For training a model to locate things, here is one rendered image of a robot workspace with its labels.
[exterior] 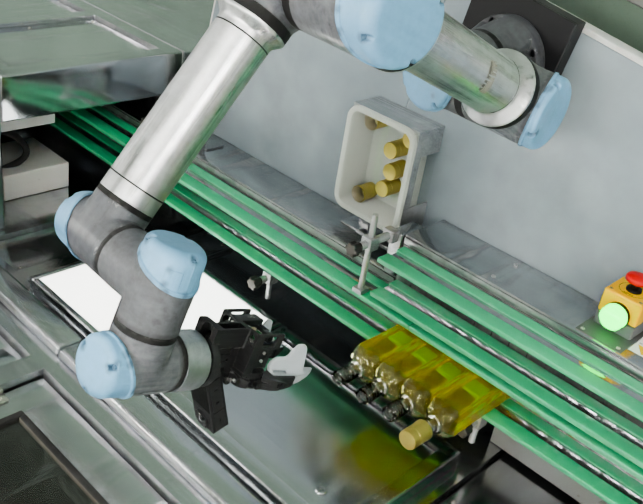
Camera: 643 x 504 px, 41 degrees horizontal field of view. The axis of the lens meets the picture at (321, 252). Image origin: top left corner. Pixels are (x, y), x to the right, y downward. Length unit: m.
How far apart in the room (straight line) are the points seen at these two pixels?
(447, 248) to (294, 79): 0.57
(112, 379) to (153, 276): 0.12
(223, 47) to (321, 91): 0.88
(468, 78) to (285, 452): 0.72
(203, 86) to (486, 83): 0.38
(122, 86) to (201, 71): 1.15
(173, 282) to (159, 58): 1.32
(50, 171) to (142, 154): 1.28
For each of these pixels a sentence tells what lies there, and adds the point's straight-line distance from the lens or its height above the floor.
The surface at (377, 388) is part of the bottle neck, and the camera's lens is 1.47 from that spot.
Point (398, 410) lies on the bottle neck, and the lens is 1.43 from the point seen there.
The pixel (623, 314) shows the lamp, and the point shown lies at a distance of 1.48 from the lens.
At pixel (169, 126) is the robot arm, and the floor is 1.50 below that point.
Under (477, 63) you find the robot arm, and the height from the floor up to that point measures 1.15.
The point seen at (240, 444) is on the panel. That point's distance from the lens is 1.52.
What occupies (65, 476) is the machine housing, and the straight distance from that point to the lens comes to 1.52.
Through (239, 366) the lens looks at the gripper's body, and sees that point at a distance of 1.11.
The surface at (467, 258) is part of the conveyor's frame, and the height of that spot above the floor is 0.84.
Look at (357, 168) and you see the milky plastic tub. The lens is 1.79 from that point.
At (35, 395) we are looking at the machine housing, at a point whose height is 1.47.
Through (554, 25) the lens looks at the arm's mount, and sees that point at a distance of 1.50.
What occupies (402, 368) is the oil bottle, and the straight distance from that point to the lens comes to 1.50.
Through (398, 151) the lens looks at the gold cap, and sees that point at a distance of 1.70.
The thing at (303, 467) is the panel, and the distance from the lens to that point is 1.49.
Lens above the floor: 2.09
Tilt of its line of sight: 42 degrees down
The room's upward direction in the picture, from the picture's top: 111 degrees counter-clockwise
